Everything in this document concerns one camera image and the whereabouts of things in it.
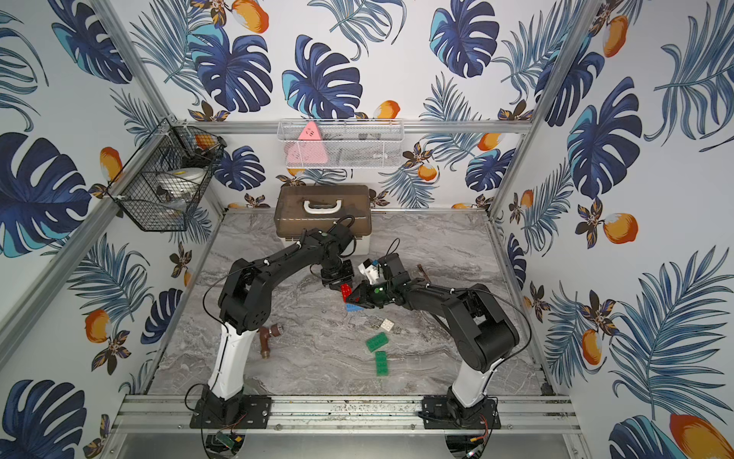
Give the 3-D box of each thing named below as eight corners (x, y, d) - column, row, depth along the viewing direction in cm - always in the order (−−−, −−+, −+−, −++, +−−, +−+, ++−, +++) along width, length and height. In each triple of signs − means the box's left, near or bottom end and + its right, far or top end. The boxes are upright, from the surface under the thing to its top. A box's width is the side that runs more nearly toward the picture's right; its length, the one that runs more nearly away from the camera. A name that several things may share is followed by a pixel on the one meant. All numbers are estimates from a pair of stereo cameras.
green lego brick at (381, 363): (376, 376, 83) (376, 374, 81) (375, 353, 87) (376, 351, 85) (388, 376, 83) (388, 374, 81) (387, 353, 87) (387, 351, 85)
